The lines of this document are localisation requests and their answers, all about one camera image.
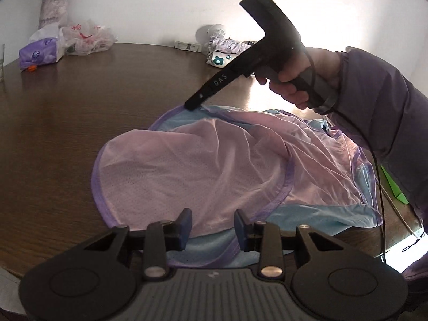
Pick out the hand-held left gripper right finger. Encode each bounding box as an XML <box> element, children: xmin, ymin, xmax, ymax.
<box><xmin>234</xmin><ymin>209</ymin><xmax>338</xmax><ymax>281</ymax></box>

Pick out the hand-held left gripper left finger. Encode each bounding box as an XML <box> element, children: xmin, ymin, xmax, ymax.
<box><xmin>83</xmin><ymin>208</ymin><xmax>193</xmax><ymax>281</ymax></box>

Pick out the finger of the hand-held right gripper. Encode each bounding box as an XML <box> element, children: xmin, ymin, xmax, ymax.
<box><xmin>184</xmin><ymin>90</ymin><xmax>210</xmax><ymax>111</ymax></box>

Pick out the pink blue mesh garment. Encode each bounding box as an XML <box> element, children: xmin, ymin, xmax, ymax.
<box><xmin>91</xmin><ymin>104</ymin><xmax>383</xmax><ymax>270</ymax></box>

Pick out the person's right forearm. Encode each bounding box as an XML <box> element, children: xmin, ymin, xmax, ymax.
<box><xmin>326</xmin><ymin>46</ymin><xmax>428</xmax><ymax>231</ymax></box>

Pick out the person's right hand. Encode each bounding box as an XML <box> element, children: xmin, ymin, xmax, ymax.
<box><xmin>256</xmin><ymin>46</ymin><xmax>343</xmax><ymax>109</ymax></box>

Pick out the white floral folded cloth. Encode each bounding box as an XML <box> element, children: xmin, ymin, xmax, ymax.
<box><xmin>205</xmin><ymin>51</ymin><xmax>240</xmax><ymax>69</ymax></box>

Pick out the purple patterned folded cloth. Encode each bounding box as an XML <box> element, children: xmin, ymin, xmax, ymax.
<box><xmin>207</xmin><ymin>37</ymin><xmax>252</xmax><ymax>56</ymax></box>

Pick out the white power strip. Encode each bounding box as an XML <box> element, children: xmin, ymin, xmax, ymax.
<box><xmin>174</xmin><ymin>41</ymin><xmax>206</xmax><ymax>53</ymax></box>

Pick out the white round device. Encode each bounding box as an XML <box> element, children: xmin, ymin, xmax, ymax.
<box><xmin>196</xmin><ymin>24</ymin><xmax>227</xmax><ymax>45</ymax></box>

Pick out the clear printed plastic bag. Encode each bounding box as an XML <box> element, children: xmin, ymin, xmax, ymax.
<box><xmin>60</xmin><ymin>19</ymin><xmax>117</xmax><ymax>56</ymax></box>

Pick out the green paper piece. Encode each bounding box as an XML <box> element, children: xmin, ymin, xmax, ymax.
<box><xmin>379</xmin><ymin>165</ymin><xmax>409</xmax><ymax>205</ymax></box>

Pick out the purple tissue pack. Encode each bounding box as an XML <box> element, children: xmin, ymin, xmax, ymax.
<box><xmin>19</xmin><ymin>23</ymin><xmax>66</xmax><ymax>71</ymax></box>

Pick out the patterned flower vase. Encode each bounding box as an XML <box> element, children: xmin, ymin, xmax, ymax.
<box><xmin>38</xmin><ymin>0</ymin><xmax>69</xmax><ymax>29</ymax></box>

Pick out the person's purple jacket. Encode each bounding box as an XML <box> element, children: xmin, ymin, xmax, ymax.
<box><xmin>402</xmin><ymin>257</ymin><xmax>428</xmax><ymax>283</ymax></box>

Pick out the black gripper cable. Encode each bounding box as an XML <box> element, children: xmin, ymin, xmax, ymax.
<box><xmin>303</xmin><ymin>52</ymin><xmax>388</xmax><ymax>265</ymax></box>

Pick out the white cable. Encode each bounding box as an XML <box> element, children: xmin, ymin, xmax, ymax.
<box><xmin>381</xmin><ymin>187</ymin><xmax>425</xmax><ymax>239</ymax></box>

